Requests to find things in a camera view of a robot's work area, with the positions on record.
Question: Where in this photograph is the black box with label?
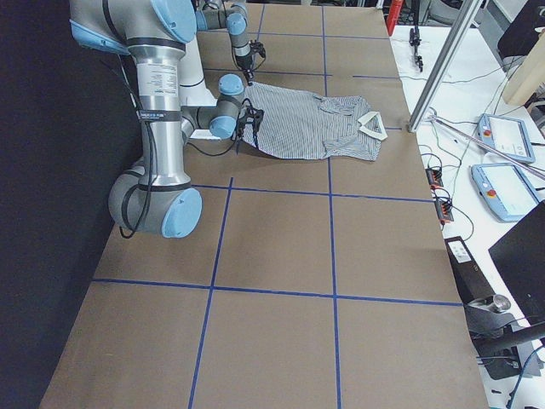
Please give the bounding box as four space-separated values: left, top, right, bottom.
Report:
445 236 495 304

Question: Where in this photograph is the far blue teach pendant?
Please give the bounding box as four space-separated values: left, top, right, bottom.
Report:
478 113 536 164

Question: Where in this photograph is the blue teach pendant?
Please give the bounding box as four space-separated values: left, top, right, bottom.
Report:
470 163 540 222
478 113 536 164

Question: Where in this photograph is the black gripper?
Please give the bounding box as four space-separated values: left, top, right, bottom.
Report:
235 106 264 153
236 41 266 83

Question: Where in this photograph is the near blue teach pendant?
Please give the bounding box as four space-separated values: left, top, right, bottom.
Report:
470 163 540 222

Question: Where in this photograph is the black camera stand clamp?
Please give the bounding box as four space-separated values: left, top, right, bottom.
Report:
464 294 544 380

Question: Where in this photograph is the orange black power strip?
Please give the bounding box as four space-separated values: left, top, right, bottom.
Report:
425 166 454 226

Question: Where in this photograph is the navy white striped polo shirt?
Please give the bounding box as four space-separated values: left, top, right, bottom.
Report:
244 83 387 161

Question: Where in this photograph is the aluminium frame post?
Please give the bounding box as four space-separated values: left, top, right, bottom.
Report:
408 0 482 133

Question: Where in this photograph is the red cylinder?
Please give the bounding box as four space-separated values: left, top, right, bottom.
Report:
387 0 404 27

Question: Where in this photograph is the black monitor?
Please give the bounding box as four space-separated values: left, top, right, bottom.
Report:
489 201 544 318

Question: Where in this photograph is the white pink reach stick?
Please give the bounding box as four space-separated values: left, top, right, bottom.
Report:
425 112 545 180

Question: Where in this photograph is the black tripod stick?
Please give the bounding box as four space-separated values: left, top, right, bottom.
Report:
409 0 423 72

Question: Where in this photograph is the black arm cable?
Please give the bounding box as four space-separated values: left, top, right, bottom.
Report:
100 55 265 239

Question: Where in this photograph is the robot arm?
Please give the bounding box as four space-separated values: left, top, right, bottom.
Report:
70 1 265 239
195 1 267 85

